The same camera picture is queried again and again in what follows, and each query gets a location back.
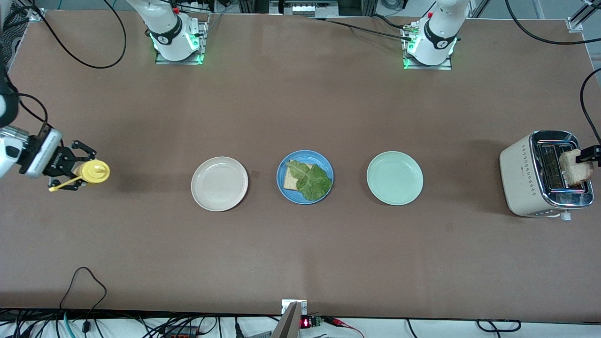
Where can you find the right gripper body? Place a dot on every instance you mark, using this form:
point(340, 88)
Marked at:
point(60, 162)

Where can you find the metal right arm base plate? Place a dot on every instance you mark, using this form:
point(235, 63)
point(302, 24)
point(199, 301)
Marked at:
point(204, 47)

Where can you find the yellow squeeze bottle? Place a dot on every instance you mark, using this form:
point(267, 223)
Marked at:
point(95, 172)

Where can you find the aluminium profile corner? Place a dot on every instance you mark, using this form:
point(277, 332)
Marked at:
point(574, 24)
point(37, 15)

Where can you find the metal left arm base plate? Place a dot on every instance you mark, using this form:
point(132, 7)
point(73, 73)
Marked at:
point(427, 67)

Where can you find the white clamp block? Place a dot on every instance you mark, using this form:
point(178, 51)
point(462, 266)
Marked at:
point(304, 307)

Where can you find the red LED display board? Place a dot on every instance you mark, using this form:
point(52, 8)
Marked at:
point(306, 323)

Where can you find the pale green plate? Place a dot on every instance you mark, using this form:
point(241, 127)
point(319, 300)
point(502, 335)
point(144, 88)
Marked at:
point(394, 178)

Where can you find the beige plate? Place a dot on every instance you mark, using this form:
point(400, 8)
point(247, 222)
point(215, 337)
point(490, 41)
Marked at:
point(219, 184)

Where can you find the blue plate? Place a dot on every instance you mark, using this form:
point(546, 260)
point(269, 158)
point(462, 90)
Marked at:
point(305, 155)

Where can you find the green lettuce leaf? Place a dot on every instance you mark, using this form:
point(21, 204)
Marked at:
point(314, 183)

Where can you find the cream toaster with chrome top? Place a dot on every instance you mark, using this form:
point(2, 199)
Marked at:
point(521, 183)

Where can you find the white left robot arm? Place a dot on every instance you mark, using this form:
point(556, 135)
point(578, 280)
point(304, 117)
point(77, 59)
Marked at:
point(439, 28)

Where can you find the grey control box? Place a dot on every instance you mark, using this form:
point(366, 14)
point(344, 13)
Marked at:
point(303, 8)

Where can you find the black white patterned fabric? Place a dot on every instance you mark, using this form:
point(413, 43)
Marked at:
point(16, 28)

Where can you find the toasted bread slice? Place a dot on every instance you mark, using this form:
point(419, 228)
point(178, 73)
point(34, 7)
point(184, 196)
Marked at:
point(290, 180)
point(576, 171)

